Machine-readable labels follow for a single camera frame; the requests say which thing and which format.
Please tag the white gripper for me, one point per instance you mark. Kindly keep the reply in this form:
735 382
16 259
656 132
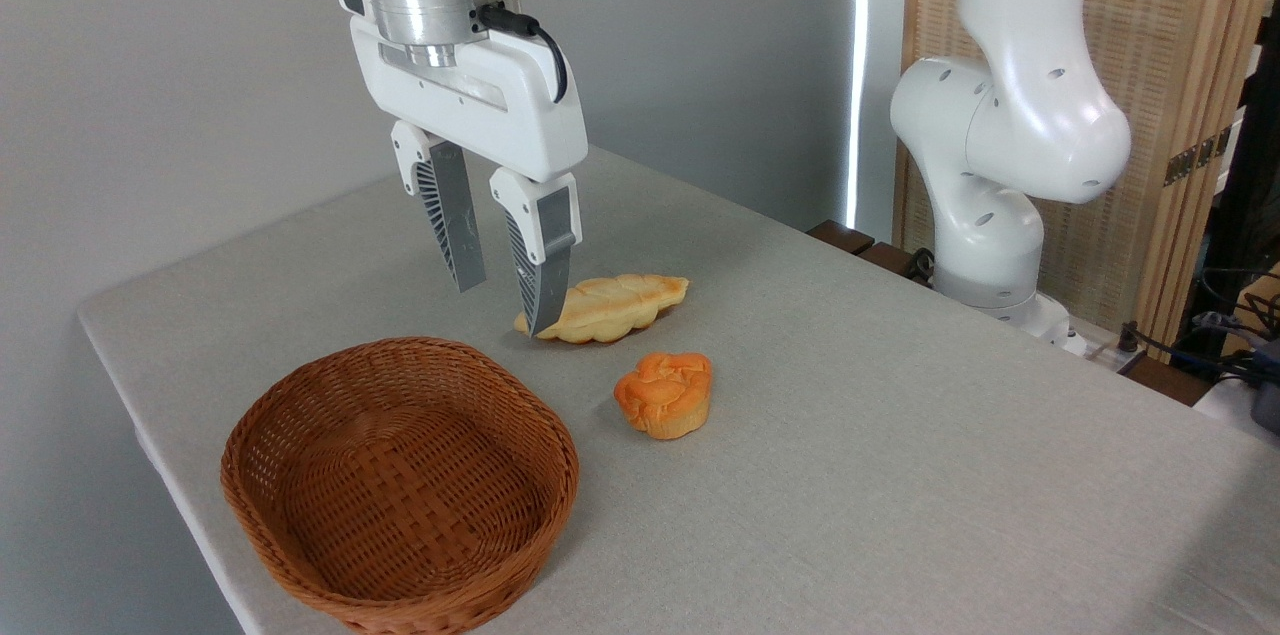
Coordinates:
500 110

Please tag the orange muffin-shaped bread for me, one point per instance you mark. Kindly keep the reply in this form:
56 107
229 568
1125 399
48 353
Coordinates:
665 400

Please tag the long pale leaf-shaped bread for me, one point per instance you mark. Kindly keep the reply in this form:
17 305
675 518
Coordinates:
620 305

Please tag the brown woven wicker basket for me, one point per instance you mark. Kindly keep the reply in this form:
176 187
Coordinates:
400 485

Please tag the dark brown wooden slat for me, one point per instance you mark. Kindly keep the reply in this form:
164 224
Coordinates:
840 237
890 259
1165 381

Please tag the grey tablecloth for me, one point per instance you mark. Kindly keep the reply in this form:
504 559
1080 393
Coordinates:
850 475

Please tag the metal screen hinge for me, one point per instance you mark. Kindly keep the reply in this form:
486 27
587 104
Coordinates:
1197 157

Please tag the black vertical stand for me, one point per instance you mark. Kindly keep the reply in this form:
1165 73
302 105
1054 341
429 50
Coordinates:
1245 195

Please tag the grey blue box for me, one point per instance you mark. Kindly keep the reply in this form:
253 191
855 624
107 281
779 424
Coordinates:
1268 395

